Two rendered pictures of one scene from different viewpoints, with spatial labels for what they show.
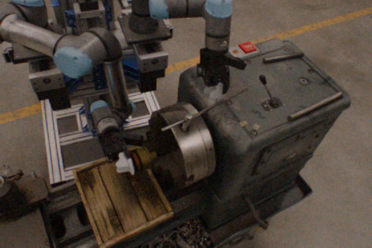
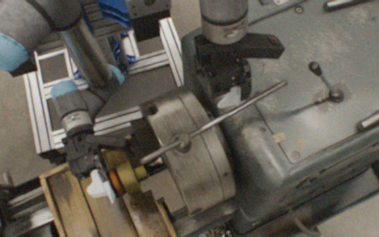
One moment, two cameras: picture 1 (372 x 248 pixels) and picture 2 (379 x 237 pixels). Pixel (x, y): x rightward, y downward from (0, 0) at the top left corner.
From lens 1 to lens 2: 0.42 m
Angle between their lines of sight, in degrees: 19
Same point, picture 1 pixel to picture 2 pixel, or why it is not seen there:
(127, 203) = (116, 224)
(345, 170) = not seen: outside the picture
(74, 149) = not seen: hidden behind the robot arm
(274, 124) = (333, 137)
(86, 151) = not seen: hidden behind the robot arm
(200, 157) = (208, 187)
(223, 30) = (231, 12)
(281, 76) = (354, 38)
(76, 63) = not seen: outside the picture
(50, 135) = (33, 85)
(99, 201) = (77, 220)
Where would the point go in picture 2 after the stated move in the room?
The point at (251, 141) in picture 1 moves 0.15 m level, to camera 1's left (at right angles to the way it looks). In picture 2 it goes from (289, 171) to (218, 159)
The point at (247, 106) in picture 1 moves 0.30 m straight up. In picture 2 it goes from (289, 102) to (328, 19)
